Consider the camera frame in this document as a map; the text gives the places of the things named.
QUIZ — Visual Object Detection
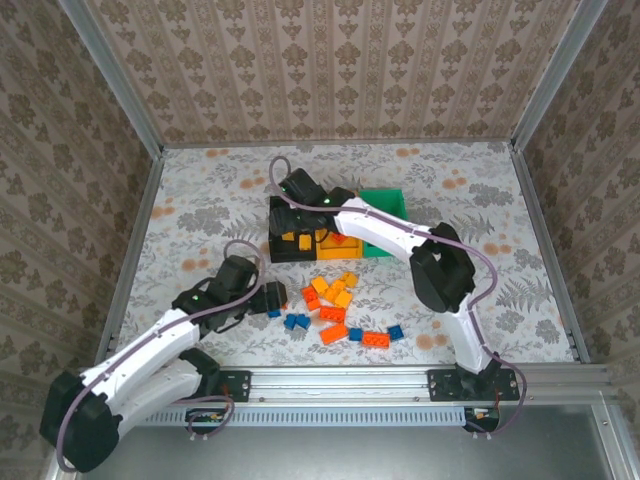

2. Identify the yellow plastic bin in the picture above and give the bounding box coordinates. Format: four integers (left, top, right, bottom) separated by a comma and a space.
315, 227, 365, 261

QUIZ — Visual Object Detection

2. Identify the black plastic bin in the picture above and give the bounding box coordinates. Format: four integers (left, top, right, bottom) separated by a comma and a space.
268, 194, 321, 265

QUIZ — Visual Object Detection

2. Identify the aluminium table end rail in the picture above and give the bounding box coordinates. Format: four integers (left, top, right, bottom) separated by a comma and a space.
162, 138, 516, 149

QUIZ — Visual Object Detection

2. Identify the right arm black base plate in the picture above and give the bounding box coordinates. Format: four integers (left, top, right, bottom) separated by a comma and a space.
427, 368, 521, 403

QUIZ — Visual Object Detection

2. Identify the aluminium table side rail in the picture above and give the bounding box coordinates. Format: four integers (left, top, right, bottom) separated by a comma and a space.
93, 149, 166, 366
509, 147, 591, 364

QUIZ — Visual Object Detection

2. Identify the aluminium mounting rail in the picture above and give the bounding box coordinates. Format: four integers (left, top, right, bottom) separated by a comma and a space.
74, 365, 614, 401

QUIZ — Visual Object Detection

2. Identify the slotted white cable duct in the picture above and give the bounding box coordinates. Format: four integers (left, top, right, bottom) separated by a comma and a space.
134, 405, 469, 427

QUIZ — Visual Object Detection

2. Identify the aluminium frame post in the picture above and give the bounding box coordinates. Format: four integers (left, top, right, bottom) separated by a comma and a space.
58, 0, 165, 157
510, 0, 610, 150

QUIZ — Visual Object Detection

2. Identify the floral table cover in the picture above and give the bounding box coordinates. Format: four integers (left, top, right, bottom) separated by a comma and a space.
112, 142, 576, 366

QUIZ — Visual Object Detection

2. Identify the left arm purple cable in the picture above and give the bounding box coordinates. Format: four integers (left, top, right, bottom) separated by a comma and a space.
54, 238, 266, 474

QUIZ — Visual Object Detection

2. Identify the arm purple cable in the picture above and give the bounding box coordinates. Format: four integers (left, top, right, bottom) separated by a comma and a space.
268, 155, 529, 440
54, 238, 266, 474

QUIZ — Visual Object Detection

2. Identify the grey metal panel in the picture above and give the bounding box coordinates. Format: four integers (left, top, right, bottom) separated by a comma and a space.
74, 427, 616, 480

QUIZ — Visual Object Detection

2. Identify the green plastic bin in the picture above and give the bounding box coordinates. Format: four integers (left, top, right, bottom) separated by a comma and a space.
358, 187, 409, 260

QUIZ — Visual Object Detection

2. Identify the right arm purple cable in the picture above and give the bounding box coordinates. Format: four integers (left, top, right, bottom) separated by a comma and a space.
268, 155, 529, 440

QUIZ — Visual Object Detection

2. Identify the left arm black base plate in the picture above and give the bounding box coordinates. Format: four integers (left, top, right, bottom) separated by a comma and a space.
199, 369, 251, 404

